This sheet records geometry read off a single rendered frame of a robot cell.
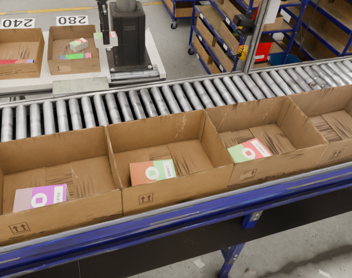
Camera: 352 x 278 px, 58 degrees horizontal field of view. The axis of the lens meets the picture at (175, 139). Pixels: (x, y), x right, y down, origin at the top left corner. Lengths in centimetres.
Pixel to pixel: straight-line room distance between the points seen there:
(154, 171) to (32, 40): 141
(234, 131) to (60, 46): 127
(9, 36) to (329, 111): 190
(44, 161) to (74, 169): 11
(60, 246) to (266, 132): 96
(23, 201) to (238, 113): 88
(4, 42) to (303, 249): 228
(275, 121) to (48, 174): 101
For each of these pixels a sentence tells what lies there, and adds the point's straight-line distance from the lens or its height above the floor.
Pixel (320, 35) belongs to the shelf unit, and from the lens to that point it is 325.
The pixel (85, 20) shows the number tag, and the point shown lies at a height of 86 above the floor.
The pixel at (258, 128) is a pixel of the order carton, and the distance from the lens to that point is 150.
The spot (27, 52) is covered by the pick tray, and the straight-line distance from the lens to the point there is 220.
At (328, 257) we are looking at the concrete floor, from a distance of 233.
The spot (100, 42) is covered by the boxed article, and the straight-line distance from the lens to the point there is 155.
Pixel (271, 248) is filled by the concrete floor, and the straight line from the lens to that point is 220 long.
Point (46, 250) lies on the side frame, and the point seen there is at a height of 91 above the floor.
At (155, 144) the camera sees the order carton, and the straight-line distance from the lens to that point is 133.
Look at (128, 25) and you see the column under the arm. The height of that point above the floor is 102.
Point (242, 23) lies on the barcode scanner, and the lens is 190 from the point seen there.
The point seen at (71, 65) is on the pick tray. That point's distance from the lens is 194.
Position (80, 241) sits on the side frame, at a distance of 110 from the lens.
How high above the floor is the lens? 188
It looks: 47 degrees down
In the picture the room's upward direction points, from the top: 6 degrees clockwise
